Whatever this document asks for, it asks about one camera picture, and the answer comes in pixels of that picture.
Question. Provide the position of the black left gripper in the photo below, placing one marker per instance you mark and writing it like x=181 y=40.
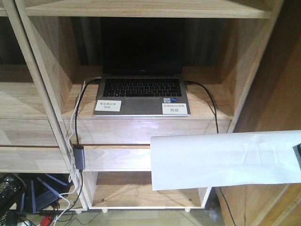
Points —
x=12 y=188

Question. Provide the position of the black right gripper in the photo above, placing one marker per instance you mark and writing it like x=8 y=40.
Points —
x=297 y=151

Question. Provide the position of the white paper sheet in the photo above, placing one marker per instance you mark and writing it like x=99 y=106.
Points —
x=228 y=159

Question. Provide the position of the blue wifi router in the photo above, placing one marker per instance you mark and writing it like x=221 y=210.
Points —
x=42 y=191

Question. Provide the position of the grey usb hub adapter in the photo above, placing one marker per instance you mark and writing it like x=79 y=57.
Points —
x=79 y=155

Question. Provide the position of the wooden shelf unit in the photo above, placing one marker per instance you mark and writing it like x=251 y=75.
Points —
x=37 y=99

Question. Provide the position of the silver open laptop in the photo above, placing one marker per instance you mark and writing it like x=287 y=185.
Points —
x=142 y=67

